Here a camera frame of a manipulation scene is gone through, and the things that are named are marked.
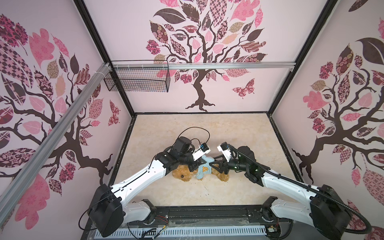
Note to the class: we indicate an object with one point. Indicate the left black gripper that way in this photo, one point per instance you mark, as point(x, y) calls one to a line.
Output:
point(194, 165)

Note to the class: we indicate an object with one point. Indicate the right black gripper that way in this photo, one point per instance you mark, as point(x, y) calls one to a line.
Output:
point(222, 165)

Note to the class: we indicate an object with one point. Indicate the light blue fleece hoodie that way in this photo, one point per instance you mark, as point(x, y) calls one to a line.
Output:
point(205, 168)

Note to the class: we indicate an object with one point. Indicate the brown plush teddy bear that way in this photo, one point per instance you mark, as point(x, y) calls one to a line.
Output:
point(183, 173)

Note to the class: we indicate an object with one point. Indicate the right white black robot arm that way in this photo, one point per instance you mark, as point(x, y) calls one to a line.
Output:
point(306, 198)

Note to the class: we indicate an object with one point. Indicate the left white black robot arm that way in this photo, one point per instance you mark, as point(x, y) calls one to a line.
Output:
point(129, 195)

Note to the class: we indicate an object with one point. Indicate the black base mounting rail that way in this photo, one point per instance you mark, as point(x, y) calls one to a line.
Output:
point(195, 214)

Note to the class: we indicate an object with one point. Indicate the white slotted cable duct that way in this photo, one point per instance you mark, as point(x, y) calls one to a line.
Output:
point(181, 232)

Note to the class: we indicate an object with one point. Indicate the rear aluminium rail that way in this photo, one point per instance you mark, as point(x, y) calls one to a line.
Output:
point(203, 66)

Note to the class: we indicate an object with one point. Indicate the aluminium rail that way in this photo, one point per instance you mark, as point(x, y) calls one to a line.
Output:
point(203, 66)
point(22, 181)

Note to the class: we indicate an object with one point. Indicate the black wire mesh basket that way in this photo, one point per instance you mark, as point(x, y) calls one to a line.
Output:
point(139, 76)

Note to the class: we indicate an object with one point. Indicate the left aluminium rail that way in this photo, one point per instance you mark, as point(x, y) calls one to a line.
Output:
point(22, 181)

